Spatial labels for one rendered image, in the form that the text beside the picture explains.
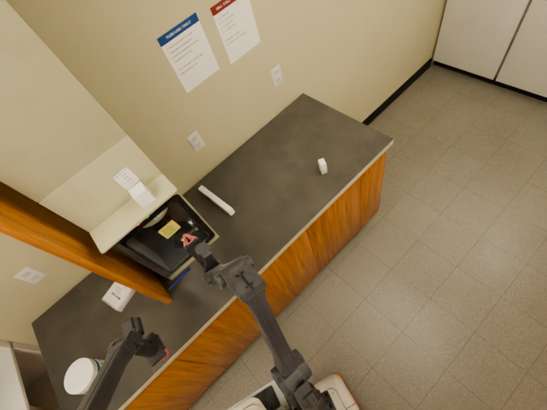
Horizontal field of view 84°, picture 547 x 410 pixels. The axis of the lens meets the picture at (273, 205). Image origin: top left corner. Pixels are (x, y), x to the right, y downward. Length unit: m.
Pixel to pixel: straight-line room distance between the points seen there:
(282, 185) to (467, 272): 1.49
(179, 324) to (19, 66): 1.13
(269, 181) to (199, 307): 0.75
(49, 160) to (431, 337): 2.21
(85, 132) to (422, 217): 2.29
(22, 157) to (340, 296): 1.99
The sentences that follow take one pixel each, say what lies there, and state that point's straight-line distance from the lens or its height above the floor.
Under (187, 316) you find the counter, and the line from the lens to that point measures 1.55.
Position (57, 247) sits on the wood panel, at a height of 1.62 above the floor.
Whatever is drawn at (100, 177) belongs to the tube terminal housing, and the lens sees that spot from 1.11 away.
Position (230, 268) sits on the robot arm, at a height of 1.55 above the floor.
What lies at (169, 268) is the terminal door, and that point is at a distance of 1.55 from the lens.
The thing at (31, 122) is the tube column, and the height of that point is 1.89.
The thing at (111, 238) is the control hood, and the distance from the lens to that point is 1.15.
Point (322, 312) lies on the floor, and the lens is 2.33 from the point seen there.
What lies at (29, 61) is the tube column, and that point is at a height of 2.00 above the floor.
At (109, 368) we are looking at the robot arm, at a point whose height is 1.48.
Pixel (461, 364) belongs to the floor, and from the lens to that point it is 2.38.
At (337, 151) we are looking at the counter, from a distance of 1.76.
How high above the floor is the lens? 2.29
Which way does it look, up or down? 57 degrees down
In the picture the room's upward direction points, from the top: 24 degrees counter-clockwise
